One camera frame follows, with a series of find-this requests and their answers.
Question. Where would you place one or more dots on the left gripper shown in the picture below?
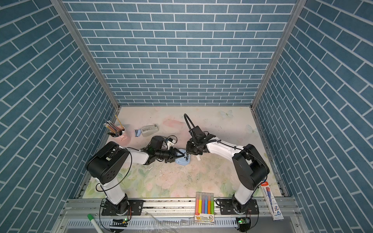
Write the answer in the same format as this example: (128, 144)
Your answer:
(172, 155)

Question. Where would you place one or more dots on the light blue alarm clock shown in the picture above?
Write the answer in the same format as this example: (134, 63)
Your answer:
(183, 158)

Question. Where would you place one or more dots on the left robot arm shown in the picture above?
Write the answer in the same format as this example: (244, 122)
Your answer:
(112, 163)

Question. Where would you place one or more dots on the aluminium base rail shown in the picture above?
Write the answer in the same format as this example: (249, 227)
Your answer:
(172, 215)

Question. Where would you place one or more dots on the pink pencil cup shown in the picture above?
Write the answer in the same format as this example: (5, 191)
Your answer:
(117, 132)

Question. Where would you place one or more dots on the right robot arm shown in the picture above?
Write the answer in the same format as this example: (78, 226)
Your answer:
(250, 167)

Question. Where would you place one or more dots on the green capped marker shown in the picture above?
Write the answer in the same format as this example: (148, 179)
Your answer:
(94, 223)

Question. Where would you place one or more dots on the highlighter marker pack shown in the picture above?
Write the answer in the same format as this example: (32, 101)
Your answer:
(204, 208)

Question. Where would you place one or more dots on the small blue white item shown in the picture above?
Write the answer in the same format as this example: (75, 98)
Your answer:
(138, 133)

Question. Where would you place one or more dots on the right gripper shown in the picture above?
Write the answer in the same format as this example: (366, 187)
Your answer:
(189, 149)

